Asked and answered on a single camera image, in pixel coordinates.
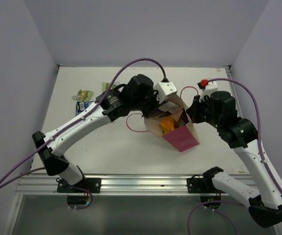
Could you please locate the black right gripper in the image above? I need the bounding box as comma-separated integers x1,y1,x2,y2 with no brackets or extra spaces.
186,94,222,129

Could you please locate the small blue snack packet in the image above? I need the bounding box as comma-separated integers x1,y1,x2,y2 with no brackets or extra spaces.
151,101,180,118

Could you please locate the green Himalaya candy packet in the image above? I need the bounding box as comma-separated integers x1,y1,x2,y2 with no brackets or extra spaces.
102,82,112,92

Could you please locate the purple Fox's candy bag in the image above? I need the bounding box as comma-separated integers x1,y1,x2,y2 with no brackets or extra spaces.
178,109,189,126

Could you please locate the orange mango gummy bag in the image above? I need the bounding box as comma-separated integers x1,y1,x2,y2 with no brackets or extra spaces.
160,117,179,135

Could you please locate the cream pink paper cake bag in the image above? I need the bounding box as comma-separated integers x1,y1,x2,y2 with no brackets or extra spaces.
143,86,200,152

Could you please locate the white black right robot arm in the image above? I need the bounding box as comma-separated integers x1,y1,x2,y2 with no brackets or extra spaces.
186,91,282,228

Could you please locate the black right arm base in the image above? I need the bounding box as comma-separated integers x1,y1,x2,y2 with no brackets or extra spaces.
186,175,215,193

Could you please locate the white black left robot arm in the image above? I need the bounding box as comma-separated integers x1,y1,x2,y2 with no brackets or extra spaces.
32,74,159,192

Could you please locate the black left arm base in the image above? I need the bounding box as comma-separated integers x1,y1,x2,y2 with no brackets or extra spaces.
56,178,102,193

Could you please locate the large blue chips bag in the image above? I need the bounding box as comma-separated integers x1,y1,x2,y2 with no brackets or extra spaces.
76,101,93,116

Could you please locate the aluminium table edge rail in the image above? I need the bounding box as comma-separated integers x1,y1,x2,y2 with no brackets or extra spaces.
224,65,243,118

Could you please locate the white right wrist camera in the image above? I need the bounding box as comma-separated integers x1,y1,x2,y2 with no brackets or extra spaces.
198,79,218,102

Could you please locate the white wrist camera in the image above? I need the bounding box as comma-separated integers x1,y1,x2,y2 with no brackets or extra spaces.
154,82,178,103
198,79,218,102

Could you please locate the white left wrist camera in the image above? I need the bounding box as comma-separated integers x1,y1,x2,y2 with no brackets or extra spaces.
154,82,178,103

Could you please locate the aluminium front mounting rail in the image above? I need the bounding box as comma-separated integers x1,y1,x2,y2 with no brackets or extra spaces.
15,174,252,196

